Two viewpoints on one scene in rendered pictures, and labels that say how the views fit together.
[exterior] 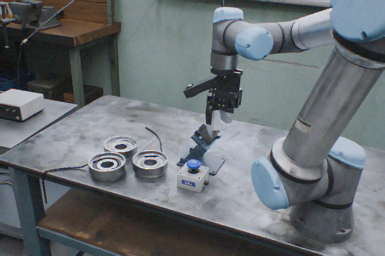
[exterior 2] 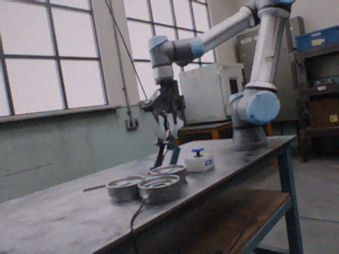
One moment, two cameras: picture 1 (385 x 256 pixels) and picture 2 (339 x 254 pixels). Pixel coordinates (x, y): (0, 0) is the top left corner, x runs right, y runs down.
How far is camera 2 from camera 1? 1.12 m
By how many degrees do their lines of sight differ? 69
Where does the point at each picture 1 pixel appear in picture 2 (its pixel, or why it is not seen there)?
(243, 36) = (196, 40)
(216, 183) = not seen: hidden behind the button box
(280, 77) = (27, 185)
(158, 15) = not seen: outside the picture
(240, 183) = not seen: hidden behind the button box
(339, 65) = (279, 20)
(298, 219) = (254, 144)
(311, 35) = (209, 42)
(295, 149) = (271, 75)
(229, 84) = (174, 89)
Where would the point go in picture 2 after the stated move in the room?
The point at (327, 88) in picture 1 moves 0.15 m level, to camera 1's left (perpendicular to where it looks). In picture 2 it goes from (277, 33) to (278, 23)
